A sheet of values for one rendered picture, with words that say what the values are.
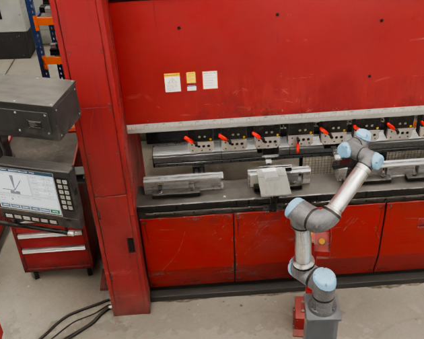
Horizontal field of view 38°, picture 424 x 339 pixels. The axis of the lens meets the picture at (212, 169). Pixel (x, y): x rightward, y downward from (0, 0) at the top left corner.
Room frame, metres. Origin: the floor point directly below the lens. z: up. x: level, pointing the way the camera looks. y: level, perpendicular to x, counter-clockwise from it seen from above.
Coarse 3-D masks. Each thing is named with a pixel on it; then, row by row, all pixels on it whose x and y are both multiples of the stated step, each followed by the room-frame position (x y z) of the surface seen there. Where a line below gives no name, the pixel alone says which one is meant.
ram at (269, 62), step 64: (128, 0) 3.11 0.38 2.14; (192, 0) 3.10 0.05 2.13; (256, 0) 3.10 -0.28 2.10; (320, 0) 3.11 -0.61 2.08; (384, 0) 3.12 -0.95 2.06; (128, 64) 3.09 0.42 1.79; (192, 64) 3.10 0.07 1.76; (256, 64) 3.10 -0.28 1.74; (320, 64) 3.11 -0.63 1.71; (384, 64) 3.12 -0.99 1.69; (192, 128) 3.10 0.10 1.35
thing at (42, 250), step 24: (24, 144) 3.59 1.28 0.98; (48, 144) 3.57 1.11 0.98; (72, 144) 3.56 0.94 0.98; (24, 240) 3.23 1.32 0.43; (48, 240) 3.23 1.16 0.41; (72, 240) 3.23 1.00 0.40; (96, 240) 3.47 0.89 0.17; (24, 264) 3.22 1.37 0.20; (48, 264) 3.23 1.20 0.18; (72, 264) 3.23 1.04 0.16
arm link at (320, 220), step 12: (360, 156) 2.39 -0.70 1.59; (372, 156) 2.35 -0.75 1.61; (360, 168) 2.32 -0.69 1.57; (372, 168) 2.33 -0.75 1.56; (348, 180) 2.29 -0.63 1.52; (360, 180) 2.29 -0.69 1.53; (348, 192) 2.25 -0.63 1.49; (336, 204) 2.21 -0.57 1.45; (312, 216) 2.19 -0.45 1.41; (324, 216) 2.17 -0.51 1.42; (336, 216) 2.17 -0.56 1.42; (312, 228) 2.15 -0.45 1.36; (324, 228) 2.15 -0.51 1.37
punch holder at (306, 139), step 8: (288, 128) 3.11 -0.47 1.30; (296, 128) 3.11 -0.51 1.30; (304, 128) 3.11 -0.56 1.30; (312, 128) 3.11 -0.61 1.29; (288, 136) 3.11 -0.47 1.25; (296, 136) 3.10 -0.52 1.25; (304, 136) 3.10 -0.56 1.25; (312, 136) 3.11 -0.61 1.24; (288, 144) 3.10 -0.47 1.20; (304, 144) 3.10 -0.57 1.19
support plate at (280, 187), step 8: (280, 168) 3.13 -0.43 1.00; (280, 176) 3.04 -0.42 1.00; (264, 184) 2.97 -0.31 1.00; (272, 184) 2.97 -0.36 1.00; (280, 184) 2.96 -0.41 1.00; (288, 184) 2.96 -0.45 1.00; (264, 192) 2.89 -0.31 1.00; (272, 192) 2.89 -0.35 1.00; (280, 192) 2.88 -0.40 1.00; (288, 192) 2.88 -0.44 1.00
